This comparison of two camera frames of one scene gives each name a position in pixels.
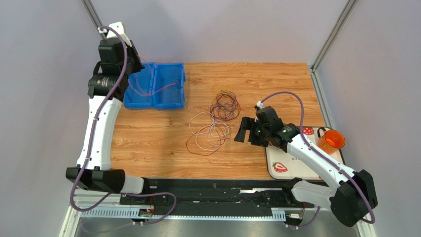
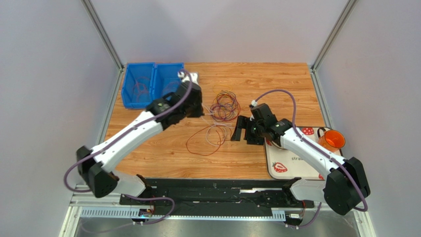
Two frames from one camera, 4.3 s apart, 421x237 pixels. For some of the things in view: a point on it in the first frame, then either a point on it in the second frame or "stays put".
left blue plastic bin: [139, 93] stays put
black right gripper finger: [253, 138] stays put
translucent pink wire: [164, 87] → [171, 85]
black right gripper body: [250, 131] stays put
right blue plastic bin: [168, 86] stays put
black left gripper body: [133, 64] → [195, 110]
